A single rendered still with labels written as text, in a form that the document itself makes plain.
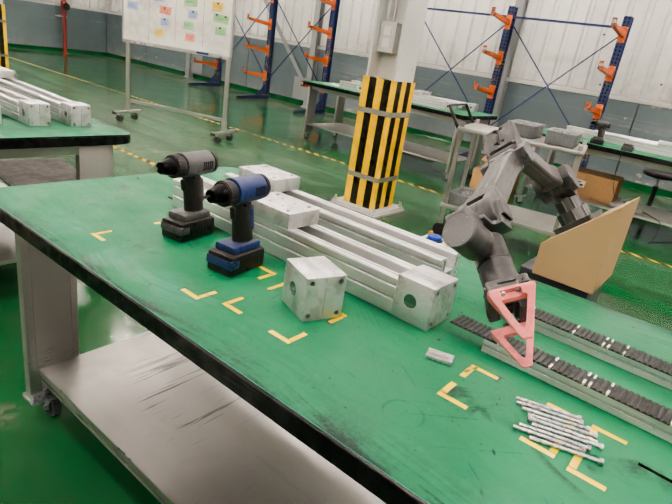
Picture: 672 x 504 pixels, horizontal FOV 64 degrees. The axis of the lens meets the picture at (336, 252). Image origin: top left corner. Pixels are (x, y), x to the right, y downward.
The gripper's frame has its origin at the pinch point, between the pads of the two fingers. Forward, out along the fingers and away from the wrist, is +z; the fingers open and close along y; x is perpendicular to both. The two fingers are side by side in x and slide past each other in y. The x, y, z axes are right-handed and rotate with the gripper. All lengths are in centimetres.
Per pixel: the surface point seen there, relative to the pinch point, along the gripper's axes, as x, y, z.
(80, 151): 143, 53, -161
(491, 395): 5.6, 17.7, -0.8
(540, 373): -4.6, 24.8, -5.4
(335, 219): 30, 32, -62
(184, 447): 86, 57, -20
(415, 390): 17.6, 11.7, -2.3
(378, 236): 20, 32, -52
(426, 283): 11.2, 18.3, -26.4
